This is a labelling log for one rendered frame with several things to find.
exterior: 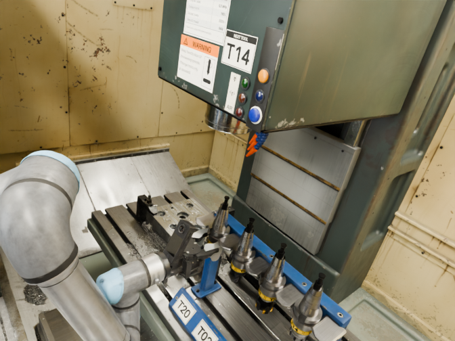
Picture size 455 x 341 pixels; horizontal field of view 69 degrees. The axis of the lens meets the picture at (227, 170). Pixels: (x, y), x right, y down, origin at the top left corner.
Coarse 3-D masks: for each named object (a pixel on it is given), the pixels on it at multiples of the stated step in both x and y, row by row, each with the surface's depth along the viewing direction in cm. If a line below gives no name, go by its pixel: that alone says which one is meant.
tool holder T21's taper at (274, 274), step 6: (276, 258) 78; (282, 258) 78; (270, 264) 80; (276, 264) 78; (282, 264) 78; (270, 270) 79; (276, 270) 78; (282, 270) 79; (270, 276) 79; (276, 276) 79; (282, 276) 80; (270, 282) 80; (276, 282) 79
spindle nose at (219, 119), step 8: (208, 104) 101; (208, 112) 101; (216, 112) 99; (208, 120) 102; (216, 120) 99; (224, 120) 98; (232, 120) 98; (216, 128) 100; (224, 128) 100; (232, 128) 99; (240, 128) 100; (248, 128) 102
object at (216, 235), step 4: (212, 224) 96; (208, 228) 96; (212, 228) 95; (228, 228) 96; (208, 232) 96; (212, 232) 95; (216, 232) 93; (220, 232) 94; (224, 232) 94; (228, 232) 94; (212, 236) 95; (216, 236) 94; (220, 236) 93; (224, 236) 94; (216, 240) 94
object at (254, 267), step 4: (260, 256) 89; (252, 260) 87; (256, 260) 87; (260, 260) 87; (264, 260) 88; (244, 264) 85; (248, 264) 85; (252, 264) 86; (256, 264) 86; (260, 264) 86; (264, 264) 87; (268, 264) 87; (248, 268) 84; (252, 268) 84; (256, 268) 85; (260, 268) 85; (264, 268) 85; (248, 272) 83; (252, 272) 83; (256, 272) 83; (260, 272) 84; (256, 276) 83
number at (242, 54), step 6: (240, 48) 69; (246, 48) 67; (252, 48) 66; (234, 54) 70; (240, 54) 69; (246, 54) 68; (234, 60) 71; (240, 60) 69; (246, 60) 68; (246, 66) 68
